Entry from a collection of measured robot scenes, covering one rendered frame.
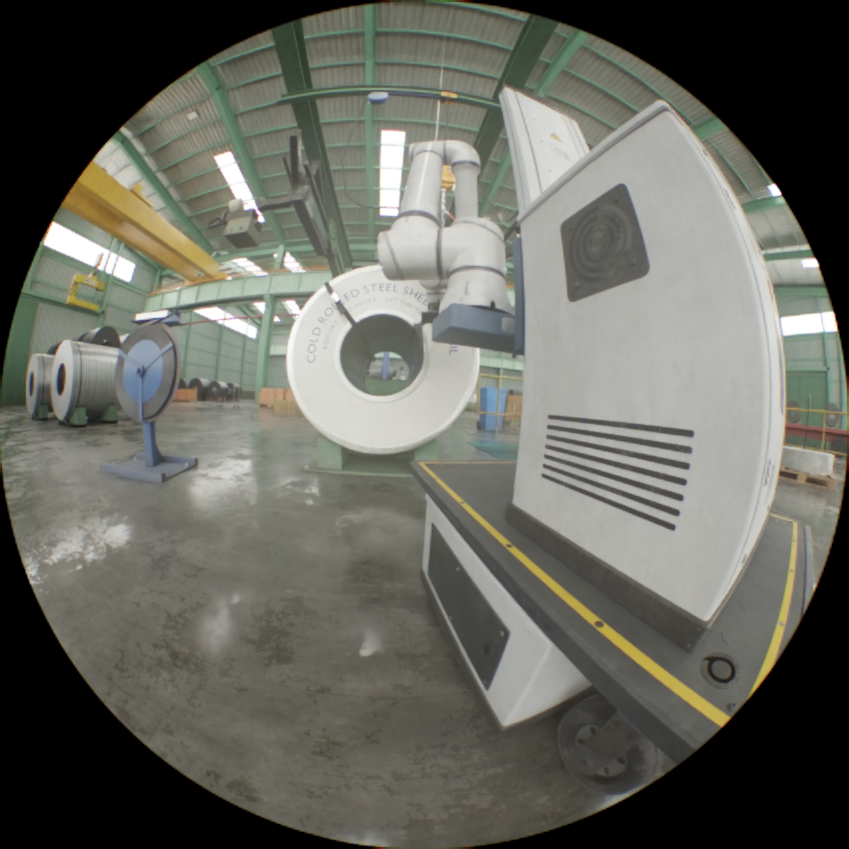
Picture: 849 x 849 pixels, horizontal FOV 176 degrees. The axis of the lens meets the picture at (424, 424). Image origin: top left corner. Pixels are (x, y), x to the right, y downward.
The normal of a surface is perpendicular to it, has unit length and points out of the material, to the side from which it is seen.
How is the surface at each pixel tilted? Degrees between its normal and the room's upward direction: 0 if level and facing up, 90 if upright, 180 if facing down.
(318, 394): 90
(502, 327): 90
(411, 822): 0
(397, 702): 0
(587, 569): 90
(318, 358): 90
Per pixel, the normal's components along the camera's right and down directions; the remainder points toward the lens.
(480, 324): 0.24, 0.09
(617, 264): -0.97, -0.04
